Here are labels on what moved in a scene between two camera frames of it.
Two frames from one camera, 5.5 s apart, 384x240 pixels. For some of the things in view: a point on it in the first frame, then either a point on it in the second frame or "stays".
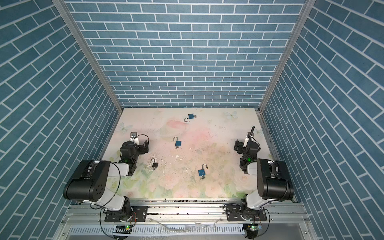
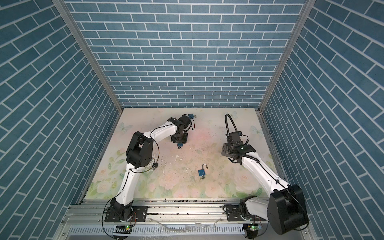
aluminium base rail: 183,220 stays
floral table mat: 190,155 stays
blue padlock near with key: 202,172 stays
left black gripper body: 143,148 to 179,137
